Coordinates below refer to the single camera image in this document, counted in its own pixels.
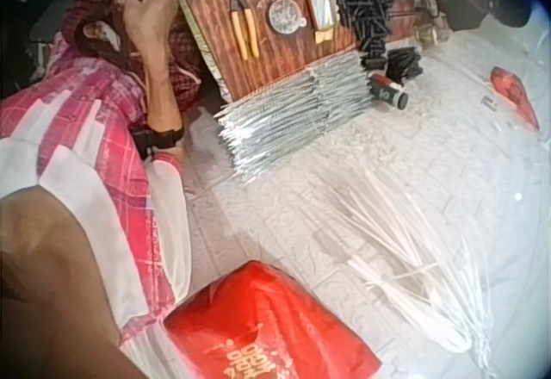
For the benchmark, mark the person's right hand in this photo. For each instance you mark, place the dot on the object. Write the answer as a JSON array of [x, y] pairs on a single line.
[[150, 13]]

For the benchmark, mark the black wrist band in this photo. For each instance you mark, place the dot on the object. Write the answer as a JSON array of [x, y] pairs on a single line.
[[161, 138]]

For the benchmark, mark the round metal tin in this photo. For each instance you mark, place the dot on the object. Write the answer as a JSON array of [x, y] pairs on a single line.
[[284, 16]]

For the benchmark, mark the brown wooden board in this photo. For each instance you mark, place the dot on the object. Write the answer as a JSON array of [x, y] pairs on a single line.
[[284, 60]]

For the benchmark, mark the stack of silver sticks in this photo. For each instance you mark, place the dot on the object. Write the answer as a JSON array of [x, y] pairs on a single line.
[[284, 116]]

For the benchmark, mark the pile of black tubes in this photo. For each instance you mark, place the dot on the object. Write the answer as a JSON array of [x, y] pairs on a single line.
[[366, 4]]

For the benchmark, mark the red and black can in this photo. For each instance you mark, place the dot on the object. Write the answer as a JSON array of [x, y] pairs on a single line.
[[387, 90]]

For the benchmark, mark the bundle of black tubes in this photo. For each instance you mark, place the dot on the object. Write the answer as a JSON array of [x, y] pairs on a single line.
[[404, 63]]

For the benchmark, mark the carved wooden furniture leg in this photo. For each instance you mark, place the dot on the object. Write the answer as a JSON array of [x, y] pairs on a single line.
[[428, 4]]

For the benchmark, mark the red plastic bag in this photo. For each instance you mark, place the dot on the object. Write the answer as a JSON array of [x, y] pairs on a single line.
[[267, 323]]

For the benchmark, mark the pile of white sticks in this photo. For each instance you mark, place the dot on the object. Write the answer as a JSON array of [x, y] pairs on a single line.
[[413, 258]]

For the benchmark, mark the red plastic object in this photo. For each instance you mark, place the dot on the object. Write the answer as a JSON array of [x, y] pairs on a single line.
[[516, 95]]

